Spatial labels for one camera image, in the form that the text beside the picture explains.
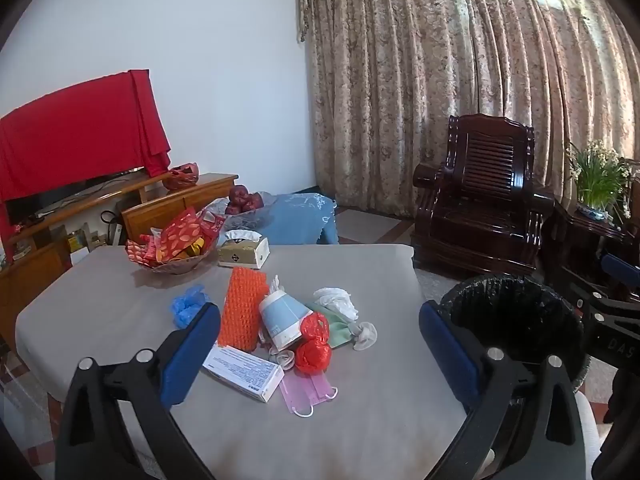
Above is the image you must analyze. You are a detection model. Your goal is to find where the green flowering plant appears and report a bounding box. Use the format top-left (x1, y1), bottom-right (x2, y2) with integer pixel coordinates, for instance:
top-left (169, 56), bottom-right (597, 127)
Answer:
top-left (565, 140), bottom-right (636, 211)

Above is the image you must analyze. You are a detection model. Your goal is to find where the red cloth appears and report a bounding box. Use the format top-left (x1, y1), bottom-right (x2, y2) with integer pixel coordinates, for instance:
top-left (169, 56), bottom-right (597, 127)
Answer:
top-left (0, 69), bottom-right (172, 231)

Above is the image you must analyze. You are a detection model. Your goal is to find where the bin with black liner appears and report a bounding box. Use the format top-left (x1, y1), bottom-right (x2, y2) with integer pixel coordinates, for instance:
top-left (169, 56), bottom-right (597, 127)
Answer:
top-left (439, 275), bottom-right (593, 395)

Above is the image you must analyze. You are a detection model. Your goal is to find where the white knotted cloth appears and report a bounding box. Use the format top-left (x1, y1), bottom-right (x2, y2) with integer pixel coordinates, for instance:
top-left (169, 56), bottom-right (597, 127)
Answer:
top-left (352, 321), bottom-right (378, 352)

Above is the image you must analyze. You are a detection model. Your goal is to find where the orange foam net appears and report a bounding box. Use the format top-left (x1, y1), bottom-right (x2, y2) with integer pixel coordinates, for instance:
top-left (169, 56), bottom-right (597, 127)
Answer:
top-left (217, 266), bottom-right (270, 350)

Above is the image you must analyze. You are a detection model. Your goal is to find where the white tissue box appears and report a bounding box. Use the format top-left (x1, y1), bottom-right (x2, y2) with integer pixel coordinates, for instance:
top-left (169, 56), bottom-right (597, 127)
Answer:
top-left (217, 230), bottom-right (271, 269)

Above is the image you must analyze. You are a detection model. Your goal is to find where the woven snack basket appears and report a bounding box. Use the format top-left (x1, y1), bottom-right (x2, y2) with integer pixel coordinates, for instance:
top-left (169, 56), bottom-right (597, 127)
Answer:
top-left (137, 245), bottom-right (213, 276)

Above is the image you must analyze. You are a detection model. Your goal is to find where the light blue paper cup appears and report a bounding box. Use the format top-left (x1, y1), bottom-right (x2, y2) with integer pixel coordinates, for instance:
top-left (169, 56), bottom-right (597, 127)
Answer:
top-left (258, 292), bottom-right (310, 351)

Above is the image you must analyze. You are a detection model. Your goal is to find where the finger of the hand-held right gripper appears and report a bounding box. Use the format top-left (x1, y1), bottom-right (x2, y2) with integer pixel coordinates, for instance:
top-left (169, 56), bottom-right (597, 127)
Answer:
top-left (562, 266), bottom-right (616, 321)
top-left (600, 252), bottom-right (640, 301)

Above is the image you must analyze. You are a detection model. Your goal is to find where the wooden television stand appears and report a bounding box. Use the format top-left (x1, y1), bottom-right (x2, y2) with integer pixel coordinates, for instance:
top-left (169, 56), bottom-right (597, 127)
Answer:
top-left (0, 174), bottom-right (240, 341)

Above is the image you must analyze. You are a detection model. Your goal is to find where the glass fruit bowl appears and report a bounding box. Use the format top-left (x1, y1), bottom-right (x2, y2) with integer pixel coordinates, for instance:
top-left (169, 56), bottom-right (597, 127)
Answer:
top-left (205, 192), bottom-right (276, 231)

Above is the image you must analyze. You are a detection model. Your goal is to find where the green cloth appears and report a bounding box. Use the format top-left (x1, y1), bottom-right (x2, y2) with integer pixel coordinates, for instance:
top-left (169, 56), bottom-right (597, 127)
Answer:
top-left (306, 302), bottom-right (357, 348)

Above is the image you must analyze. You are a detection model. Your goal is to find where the blue and white plant pot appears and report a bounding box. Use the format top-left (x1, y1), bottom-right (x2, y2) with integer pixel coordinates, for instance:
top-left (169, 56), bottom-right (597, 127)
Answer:
top-left (577, 202), bottom-right (613, 221)

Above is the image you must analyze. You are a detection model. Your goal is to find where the floral beige curtain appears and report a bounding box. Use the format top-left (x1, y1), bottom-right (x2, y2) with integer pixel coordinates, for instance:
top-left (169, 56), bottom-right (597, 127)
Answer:
top-left (297, 0), bottom-right (640, 221)

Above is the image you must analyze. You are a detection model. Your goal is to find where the white tissue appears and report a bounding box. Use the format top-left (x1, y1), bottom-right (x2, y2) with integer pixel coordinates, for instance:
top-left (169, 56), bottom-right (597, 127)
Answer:
top-left (313, 287), bottom-right (360, 321)

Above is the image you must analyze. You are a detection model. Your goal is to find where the blue plastic bag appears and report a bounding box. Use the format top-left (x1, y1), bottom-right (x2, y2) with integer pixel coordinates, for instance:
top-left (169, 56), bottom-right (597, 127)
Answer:
top-left (171, 284), bottom-right (210, 330)

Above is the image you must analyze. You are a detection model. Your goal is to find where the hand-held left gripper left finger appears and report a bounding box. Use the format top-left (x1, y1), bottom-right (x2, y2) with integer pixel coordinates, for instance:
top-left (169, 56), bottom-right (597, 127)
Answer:
top-left (55, 302), bottom-right (222, 480)

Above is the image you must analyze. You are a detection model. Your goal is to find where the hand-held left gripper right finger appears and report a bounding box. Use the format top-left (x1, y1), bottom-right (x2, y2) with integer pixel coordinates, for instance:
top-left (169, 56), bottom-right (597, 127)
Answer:
top-left (419, 300), bottom-right (588, 480)

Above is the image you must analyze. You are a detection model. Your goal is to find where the red plastic bag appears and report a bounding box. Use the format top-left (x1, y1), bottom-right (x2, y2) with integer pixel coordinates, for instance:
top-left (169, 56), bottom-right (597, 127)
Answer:
top-left (294, 311), bottom-right (332, 374)

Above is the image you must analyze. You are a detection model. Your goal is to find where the dark wooden side table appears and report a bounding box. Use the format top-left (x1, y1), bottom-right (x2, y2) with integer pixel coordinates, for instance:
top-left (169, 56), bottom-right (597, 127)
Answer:
top-left (542, 200), bottom-right (640, 301)

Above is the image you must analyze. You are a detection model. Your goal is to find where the black television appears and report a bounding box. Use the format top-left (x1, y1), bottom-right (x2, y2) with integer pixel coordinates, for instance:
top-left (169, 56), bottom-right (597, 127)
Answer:
top-left (5, 167), bottom-right (148, 226)

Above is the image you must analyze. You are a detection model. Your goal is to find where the basket of red packets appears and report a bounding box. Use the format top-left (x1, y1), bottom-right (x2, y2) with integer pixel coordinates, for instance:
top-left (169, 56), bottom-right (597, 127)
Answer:
top-left (125, 207), bottom-right (226, 265)

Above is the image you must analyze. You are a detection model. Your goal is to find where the small red basket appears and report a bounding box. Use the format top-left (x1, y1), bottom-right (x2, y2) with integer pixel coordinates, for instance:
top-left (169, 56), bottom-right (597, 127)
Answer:
top-left (164, 161), bottom-right (201, 191)

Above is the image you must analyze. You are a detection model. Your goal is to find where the pink face mask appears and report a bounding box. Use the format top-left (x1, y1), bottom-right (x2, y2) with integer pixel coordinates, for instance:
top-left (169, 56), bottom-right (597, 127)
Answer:
top-left (279, 372), bottom-right (338, 418)

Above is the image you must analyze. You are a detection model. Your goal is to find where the white medicine box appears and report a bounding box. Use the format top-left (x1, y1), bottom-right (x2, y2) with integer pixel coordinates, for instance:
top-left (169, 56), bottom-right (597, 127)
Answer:
top-left (201, 344), bottom-right (284, 403)

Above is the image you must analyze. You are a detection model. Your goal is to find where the blue tablecloth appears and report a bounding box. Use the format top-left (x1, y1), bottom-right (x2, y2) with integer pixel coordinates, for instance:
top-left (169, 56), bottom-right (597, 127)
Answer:
top-left (250, 192), bottom-right (340, 246)

